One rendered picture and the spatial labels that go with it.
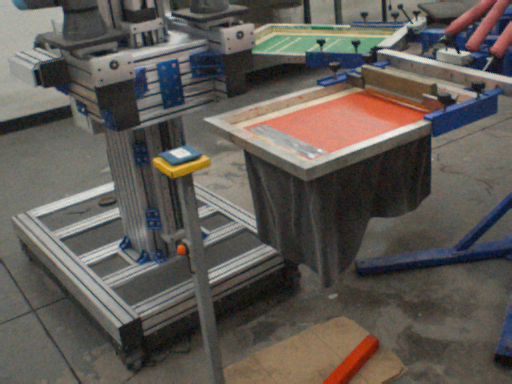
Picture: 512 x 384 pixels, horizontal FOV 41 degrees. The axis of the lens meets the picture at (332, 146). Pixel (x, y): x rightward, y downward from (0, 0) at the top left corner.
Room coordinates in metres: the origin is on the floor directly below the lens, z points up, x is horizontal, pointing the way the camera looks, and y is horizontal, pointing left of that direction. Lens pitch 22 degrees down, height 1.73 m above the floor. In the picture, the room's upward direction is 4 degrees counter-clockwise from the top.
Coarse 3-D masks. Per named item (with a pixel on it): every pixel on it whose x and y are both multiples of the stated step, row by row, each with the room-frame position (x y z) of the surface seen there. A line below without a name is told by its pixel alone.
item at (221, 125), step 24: (288, 96) 2.32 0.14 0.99; (312, 96) 2.36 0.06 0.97; (216, 120) 2.11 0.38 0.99; (240, 120) 2.18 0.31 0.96; (240, 144) 1.95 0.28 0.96; (264, 144) 1.87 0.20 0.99; (360, 144) 1.81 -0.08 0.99; (384, 144) 1.84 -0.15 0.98; (288, 168) 1.74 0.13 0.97; (312, 168) 1.68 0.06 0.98; (336, 168) 1.73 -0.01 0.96
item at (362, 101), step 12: (348, 96) 2.37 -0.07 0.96; (360, 96) 2.36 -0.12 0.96; (372, 96) 2.35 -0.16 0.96; (312, 108) 2.27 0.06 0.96; (348, 108) 2.24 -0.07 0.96; (360, 108) 2.23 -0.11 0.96; (372, 108) 2.22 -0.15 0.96; (276, 120) 2.17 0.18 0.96; (252, 132) 2.07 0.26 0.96; (288, 132) 2.04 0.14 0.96
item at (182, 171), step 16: (160, 160) 1.89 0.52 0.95; (192, 160) 1.87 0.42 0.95; (208, 160) 1.88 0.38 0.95; (176, 176) 1.82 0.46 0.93; (192, 176) 1.89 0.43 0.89; (192, 192) 1.89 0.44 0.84; (192, 208) 1.88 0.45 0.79; (192, 224) 1.88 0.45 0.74; (192, 240) 1.87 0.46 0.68; (192, 256) 1.86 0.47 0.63; (208, 288) 1.89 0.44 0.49; (208, 304) 1.88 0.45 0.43; (208, 320) 1.88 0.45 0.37; (208, 336) 1.87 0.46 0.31; (208, 352) 1.88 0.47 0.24; (208, 368) 1.90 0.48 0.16
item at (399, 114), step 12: (384, 108) 2.21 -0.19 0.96; (396, 108) 2.20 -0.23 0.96; (408, 108) 2.19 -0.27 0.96; (420, 108) 2.18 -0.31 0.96; (384, 120) 2.09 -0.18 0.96; (396, 120) 2.08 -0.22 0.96; (408, 120) 2.08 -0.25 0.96; (372, 132) 1.99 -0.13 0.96; (384, 132) 1.98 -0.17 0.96; (276, 144) 1.95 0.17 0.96; (312, 144) 1.93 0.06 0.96; (336, 144) 1.91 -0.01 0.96; (348, 144) 1.91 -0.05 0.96
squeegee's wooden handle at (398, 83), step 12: (372, 72) 2.35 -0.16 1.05; (384, 72) 2.30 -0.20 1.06; (372, 84) 2.35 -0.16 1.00; (384, 84) 2.30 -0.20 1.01; (396, 84) 2.25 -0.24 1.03; (408, 84) 2.20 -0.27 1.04; (420, 84) 2.15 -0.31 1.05; (432, 84) 2.12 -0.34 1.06; (408, 96) 2.20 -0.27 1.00; (420, 96) 2.15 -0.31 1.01
